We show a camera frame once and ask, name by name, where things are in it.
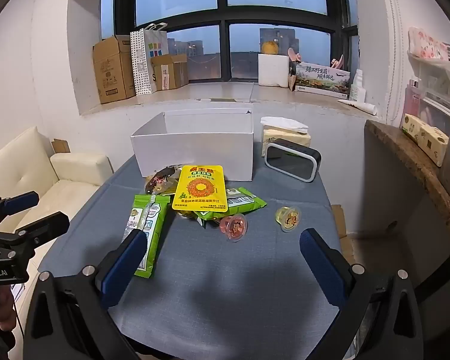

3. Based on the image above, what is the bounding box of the long green snack packet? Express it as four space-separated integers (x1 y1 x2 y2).
123 194 169 279

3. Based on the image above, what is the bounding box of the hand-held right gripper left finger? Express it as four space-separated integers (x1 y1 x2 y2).
22 228 149 360

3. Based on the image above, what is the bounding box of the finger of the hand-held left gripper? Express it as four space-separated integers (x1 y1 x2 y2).
0 191 40 229
10 212 70 250

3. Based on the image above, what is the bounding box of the printed landscape carton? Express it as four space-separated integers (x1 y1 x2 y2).
295 62 351 96

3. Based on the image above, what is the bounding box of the brown stone counter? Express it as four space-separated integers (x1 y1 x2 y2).
364 119 450 214

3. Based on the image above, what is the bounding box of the red jelly cup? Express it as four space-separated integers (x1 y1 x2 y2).
219 213 248 241

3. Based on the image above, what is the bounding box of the dark clear snack bag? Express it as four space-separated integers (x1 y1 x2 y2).
144 166 182 196

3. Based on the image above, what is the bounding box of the rolled white paper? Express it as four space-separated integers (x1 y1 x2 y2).
337 98 378 116

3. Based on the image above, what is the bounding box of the wide green snack packet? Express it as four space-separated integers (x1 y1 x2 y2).
193 187 268 229

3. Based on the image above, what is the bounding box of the large cardboard box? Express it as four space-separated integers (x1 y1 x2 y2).
93 35 137 105

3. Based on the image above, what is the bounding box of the cream tissue multipack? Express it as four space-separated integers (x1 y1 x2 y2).
400 113 450 167

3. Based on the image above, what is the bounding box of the black window frame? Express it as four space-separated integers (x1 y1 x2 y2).
101 0 361 83

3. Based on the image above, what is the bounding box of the white foam box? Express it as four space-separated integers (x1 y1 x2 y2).
257 53 290 87

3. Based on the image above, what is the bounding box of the pink floral pouch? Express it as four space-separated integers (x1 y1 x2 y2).
409 27 450 61

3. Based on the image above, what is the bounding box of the white foam board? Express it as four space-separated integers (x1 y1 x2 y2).
130 108 255 181

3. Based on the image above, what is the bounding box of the white plastic bottle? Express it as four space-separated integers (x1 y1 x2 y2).
349 69 365 103

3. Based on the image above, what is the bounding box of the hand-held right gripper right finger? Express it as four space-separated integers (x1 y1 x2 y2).
299 228 427 360

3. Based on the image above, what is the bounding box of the tissue pack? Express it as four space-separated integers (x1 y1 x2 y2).
260 116 311 157

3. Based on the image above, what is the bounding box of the cream sofa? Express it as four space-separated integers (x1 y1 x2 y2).
0 125 115 271

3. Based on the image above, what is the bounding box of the clear plastic storage rack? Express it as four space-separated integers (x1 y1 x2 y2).
399 26 450 139

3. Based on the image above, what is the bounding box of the yellow snack packet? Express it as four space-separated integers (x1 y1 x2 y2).
171 165 229 214

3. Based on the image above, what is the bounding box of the person's left hand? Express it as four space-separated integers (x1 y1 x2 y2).
0 287 19 331

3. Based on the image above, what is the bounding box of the small cardboard box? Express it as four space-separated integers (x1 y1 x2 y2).
151 53 189 91

